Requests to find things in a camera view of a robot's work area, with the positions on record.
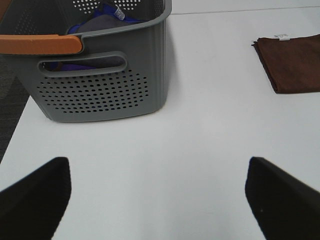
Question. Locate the blue and grey cloth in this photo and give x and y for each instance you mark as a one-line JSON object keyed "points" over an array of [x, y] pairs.
{"points": [[107, 15]]}

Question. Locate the orange basket handle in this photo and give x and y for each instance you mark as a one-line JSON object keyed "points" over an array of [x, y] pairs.
{"points": [[49, 44]]}

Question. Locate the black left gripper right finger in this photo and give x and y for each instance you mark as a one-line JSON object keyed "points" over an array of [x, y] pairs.
{"points": [[284, 207]]}

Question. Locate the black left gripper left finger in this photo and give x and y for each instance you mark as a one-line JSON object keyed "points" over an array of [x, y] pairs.
{"points": [[32, 208]]}

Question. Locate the grey perforated plastic basket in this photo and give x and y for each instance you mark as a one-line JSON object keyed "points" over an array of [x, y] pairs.
{"points": [[137, 87]]}

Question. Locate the brown towel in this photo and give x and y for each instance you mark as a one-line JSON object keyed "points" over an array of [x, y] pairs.
{"points": [[292, 66]]}

